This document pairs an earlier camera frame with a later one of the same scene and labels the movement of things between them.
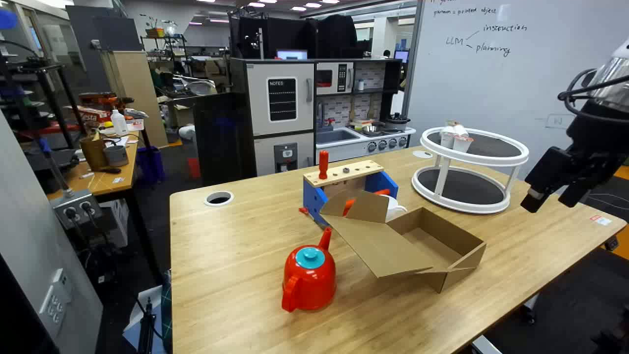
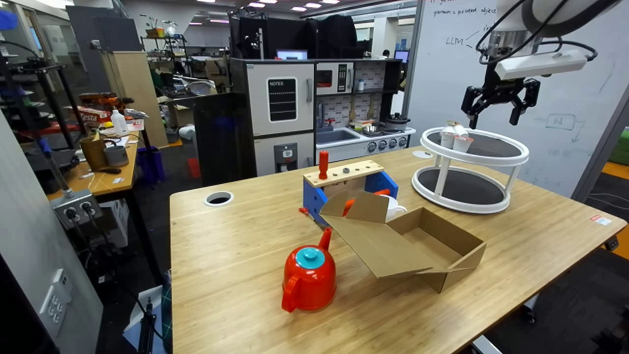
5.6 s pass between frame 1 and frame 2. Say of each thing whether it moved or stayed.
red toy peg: stayed
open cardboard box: stayed
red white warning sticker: stayed
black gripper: moved
